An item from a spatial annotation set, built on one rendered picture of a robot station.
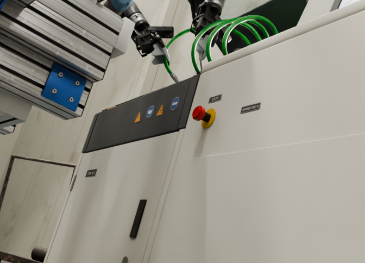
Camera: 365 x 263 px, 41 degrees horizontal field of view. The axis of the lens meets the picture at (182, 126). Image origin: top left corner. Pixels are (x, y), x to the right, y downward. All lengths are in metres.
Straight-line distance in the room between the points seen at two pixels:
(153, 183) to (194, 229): 0.26
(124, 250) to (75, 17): 0.59
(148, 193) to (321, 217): 0.59
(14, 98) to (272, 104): 0.60
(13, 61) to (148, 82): 4.73
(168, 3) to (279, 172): 5.48
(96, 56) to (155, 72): 4.75
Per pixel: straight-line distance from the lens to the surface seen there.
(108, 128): 1.71
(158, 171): 1.27
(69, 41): 1.15
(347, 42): 0.94
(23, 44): 1.15
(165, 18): 6.19
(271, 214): 0.88
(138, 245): 1.23
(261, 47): 1.13
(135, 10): 1.97
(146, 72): 5.84
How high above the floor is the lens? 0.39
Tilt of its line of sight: 19 degrees up
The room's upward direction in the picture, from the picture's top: 16 degrees clockwise
